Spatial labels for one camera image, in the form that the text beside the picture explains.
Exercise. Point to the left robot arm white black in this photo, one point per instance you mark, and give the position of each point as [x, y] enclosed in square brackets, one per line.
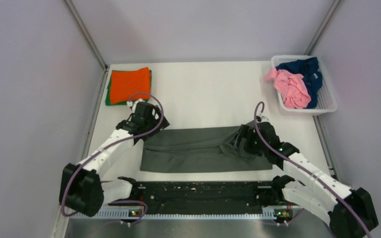
[81, 187]

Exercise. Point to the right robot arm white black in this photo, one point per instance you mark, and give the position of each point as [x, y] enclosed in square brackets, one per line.
[348, 212]

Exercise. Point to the aluminium frame rail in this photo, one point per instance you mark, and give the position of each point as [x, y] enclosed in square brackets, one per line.
[333, 10]
[98, 91]

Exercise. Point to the aluminium frame rail right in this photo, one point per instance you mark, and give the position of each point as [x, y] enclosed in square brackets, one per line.
[333, 10]

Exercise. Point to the white slotted cable duct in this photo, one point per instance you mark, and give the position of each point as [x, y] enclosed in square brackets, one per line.
[135, 212]

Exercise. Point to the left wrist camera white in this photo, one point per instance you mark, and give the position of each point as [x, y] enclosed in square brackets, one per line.
[132, 104]

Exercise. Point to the orange folded t shirt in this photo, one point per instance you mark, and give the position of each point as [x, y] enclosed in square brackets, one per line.
[130, 85]

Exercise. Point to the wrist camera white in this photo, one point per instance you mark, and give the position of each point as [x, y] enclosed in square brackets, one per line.
[261, 118]
[132, 104]

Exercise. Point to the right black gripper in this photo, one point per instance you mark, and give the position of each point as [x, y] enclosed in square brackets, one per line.
[248, 132]

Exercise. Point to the grey t shirt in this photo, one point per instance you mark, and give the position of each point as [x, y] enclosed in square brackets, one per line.
[198, 150]

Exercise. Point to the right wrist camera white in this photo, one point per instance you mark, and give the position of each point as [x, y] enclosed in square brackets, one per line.
[261, 118]

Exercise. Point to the pink t shirt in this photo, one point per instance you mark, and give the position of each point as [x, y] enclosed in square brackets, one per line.
[291, 87]

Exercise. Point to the aluminium frame rail left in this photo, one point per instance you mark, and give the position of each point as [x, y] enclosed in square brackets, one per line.
[98, 91]

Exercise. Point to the white plastic basket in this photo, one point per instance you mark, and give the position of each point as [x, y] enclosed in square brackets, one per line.
[326, 101]

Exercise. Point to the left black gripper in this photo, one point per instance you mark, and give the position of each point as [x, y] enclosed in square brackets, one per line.
[164, 124]

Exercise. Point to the navy blue t shirt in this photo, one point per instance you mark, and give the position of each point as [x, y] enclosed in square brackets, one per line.
[312, 76]

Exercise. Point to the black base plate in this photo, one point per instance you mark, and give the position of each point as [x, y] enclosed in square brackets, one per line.
[205, 197]

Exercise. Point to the green folded t shirt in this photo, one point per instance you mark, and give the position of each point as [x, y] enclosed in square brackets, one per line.
[108, 98]

